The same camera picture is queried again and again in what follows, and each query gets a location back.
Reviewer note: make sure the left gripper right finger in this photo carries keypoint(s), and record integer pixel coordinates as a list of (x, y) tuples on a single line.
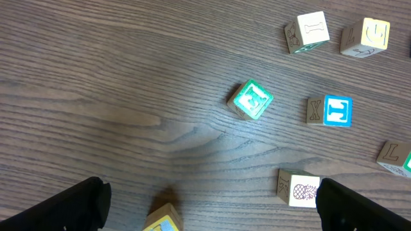
[(342, 209)]

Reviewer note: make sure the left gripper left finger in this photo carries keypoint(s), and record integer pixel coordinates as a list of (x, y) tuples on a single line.
[(84, 206)]

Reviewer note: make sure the wooden block yellow side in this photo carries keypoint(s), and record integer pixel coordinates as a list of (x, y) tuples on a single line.
[(297, 188)]

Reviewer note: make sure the green number 7 block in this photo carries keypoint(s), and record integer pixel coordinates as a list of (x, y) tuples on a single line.
[(395, 157)]

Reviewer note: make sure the yellow top block near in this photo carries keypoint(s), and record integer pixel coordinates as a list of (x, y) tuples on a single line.
[(166, 218)]

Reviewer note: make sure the blue letter T block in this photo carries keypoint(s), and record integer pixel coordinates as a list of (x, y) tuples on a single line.
[(330, 110)]

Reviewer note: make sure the green letter block left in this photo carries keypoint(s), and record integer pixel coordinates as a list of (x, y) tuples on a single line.
[(250, 100)]

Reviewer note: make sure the yellow top block far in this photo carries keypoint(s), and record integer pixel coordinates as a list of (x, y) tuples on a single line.
[(364, 38)]

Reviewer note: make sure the white block green side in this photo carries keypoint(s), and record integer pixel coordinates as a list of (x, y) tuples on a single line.
[(306, 32)]

